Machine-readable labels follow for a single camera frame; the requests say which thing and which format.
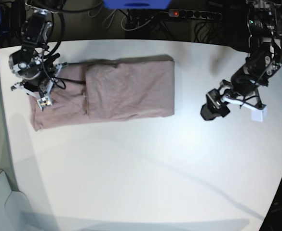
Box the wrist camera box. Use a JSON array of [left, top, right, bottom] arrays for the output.
[[251, 106, 267, 122], [37, 95, 53, 111]]

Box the mauve pink t-shirt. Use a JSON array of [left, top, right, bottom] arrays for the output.
[[29, 55, 175, 131]]

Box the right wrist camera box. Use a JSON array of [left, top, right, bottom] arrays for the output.
[[37, 95, 53, 111]]

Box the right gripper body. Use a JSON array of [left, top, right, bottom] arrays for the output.
[[11, 63, 68, 99]]

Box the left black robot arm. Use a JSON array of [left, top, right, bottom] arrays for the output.
[[201, 0, 282, 122]]

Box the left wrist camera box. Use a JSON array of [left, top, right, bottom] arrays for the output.
[[251, 106, 267, 122]]

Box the blue plastic bin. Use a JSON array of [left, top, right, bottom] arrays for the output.
[[103, 0, 171, 9]]

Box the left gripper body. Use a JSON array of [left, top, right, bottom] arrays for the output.
[[201, 80, 266, 121]]

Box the black power strip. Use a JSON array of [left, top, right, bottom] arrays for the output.
[[168, 9, 222, 21]]

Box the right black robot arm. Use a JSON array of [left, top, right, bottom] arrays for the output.
[[9, 0, 67, 105]]

